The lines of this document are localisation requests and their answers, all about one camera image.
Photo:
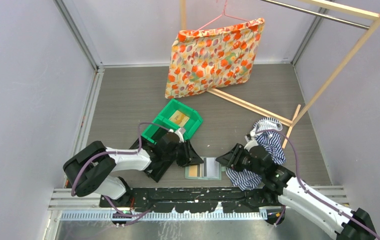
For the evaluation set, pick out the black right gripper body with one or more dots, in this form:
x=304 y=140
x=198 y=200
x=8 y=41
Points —
x=246 y=163

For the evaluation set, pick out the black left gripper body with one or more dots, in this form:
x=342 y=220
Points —
x=171 y=156

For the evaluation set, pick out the green card holder wallet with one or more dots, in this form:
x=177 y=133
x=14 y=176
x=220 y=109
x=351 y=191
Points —
x=209 y=170

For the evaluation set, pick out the blue white striped cloth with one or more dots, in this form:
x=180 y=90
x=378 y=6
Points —
x=264 y=139

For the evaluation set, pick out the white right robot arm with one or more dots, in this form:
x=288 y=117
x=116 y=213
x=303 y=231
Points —
x=284 y=187

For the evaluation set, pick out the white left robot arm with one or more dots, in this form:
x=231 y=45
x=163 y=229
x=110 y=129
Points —
x=91 y=170

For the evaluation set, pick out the gold card in bin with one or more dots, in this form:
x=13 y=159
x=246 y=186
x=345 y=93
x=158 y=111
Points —
x=179 y=118

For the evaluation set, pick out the black plastic tray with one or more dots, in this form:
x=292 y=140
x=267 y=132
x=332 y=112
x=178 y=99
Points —
x=154 y=172

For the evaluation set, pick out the green plastic bin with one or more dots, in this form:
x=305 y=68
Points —
x=190 y=127

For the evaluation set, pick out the floral orange pillowcase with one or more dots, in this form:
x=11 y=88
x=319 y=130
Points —
x=205 y=59

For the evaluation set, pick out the metal rack rod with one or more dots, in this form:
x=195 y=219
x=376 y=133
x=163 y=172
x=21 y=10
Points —
x=321 y=15

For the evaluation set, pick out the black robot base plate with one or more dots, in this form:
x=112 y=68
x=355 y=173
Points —
x=198 y=200

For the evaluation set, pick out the aluminium frame rail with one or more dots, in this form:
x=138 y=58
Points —
x=75 y=23

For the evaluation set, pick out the pink wire hanger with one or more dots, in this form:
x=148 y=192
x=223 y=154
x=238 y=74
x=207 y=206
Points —
x=223 y=14

